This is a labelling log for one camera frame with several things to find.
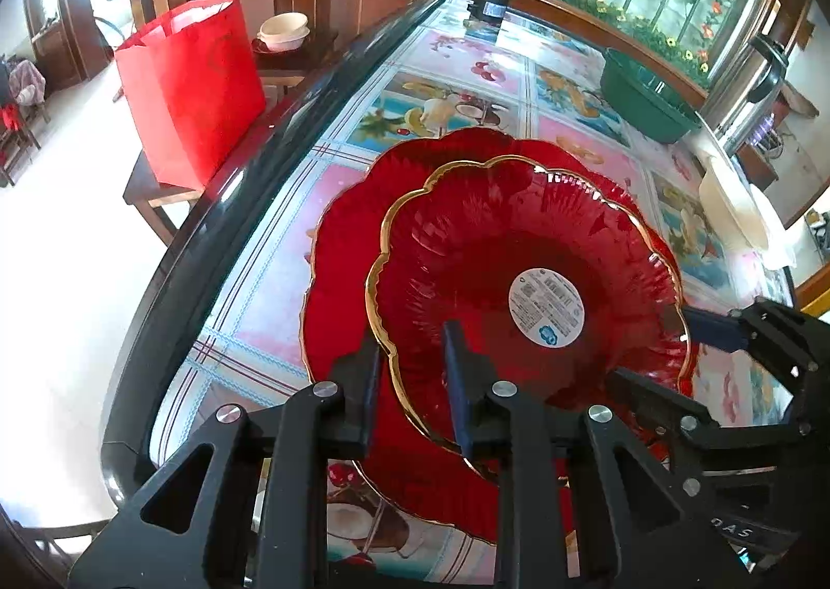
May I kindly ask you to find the wooden doorway frame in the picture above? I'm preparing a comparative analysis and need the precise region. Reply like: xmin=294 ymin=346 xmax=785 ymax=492
xmin=22 ymin=0 xmax=111 ymax=90

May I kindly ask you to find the printed tablecloth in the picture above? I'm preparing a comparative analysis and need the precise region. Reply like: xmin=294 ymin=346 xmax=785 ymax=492
xmin=149 ymin=0 xmax=795 ymax=564

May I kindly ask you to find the pink cloth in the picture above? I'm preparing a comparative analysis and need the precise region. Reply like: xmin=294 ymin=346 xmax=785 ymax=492
xmin=9 ymin=60 xmax=48 ymax=106

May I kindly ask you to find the small red gold-rimmed plate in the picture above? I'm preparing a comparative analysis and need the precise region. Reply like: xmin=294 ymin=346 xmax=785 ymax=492
xmin=365 ymin=154 xmax=694 ymax=486

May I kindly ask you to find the white bowl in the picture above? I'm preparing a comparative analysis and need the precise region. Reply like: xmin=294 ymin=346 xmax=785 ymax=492
xmin=699 ymin=154 xmax=770 ymax=253

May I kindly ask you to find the red paper shopping bag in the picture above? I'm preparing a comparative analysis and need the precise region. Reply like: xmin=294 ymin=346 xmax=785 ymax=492
xmin=115 ymin=0 xmax=268 ymax=189

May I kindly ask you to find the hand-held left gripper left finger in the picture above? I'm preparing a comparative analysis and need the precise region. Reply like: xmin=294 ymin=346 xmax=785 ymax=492
xmin=68 ymin=330 xmax=383 ymax=589

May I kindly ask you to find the large red gold-rimmed plate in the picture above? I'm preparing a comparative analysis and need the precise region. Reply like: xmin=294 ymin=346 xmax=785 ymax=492
xmin=299 ymin=128 xmax=701 ymax=547

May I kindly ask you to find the black electric motor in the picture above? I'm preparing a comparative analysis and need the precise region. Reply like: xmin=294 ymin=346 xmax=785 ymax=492
xmin=468 ymin=0 xmax=505 ymax=27

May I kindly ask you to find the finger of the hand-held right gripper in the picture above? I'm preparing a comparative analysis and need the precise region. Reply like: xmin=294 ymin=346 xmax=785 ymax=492
xmin=606 ymin=366 xmax=789 ymax=486
xmin=682 ymin=297 xmax=830 ymax=434

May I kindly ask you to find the cream bowl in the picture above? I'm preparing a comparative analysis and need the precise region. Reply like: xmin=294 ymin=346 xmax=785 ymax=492
xmin=257 ymin=31 xmax=311 ymax=53
xmin=259 ymin=11 xmax=309 ymax=42

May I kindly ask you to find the wooden chair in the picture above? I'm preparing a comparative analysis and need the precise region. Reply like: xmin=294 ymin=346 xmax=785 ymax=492
xmin=0 ymin=60 xmax=51 ymax=188

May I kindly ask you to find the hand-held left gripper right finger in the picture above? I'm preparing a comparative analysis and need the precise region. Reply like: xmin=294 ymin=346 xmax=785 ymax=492
xmin=442 ymin=320 xmax=756 ymax=589

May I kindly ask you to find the dark wooden stool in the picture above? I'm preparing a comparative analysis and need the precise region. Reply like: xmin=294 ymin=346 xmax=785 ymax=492
xmin=250 ymin=31 xmax=339 ymax=103
xmin=123 ymin=148 xmax=209 ymax=246

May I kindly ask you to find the green plastic basin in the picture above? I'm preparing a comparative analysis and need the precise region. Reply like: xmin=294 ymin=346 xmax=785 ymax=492
xmin=600 ymin=47 xmax=704 ymax=144

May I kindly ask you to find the stainless steel water urn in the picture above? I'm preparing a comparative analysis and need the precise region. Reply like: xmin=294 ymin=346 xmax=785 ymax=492
xmin=703 ymin=37 xmax=789 ymax=149

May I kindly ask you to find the small red dish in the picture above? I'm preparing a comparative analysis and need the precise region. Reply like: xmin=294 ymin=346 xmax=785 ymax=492
xmin=252 ymin=37 xmax=306 ymax=58

